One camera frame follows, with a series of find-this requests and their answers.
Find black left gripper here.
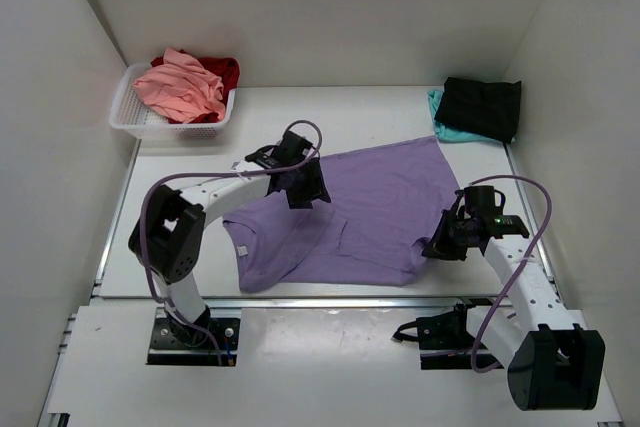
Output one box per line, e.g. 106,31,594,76
285,156,330,209

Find purple t shirt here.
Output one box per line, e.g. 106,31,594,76
223,136,458,293

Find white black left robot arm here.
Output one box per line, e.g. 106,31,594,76
129,139,331,352

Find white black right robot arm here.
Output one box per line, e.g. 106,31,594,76
415,210,605,411

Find folded teal t shirt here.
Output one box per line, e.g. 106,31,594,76
427,89,493,143

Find dark red t shirt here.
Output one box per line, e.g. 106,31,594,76
149,49,241,124

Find folded black t shirt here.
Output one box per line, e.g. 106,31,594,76
435,77,523,144

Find pink t shirt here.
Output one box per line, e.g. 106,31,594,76
131,46,227,124

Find white plastic basket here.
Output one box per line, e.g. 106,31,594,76
108,62,237,142

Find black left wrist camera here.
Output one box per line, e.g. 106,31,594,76
272,130,313,166

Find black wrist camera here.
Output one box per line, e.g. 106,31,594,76
464,185,506,218
272,130,313,166

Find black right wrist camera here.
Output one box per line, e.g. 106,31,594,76
464,185,506,218

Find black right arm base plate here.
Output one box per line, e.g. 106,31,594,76
391,305,489,370

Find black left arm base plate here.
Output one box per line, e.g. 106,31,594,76
146,309,241,367

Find aluminium table edge rail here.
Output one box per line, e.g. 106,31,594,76
89,296,506,311

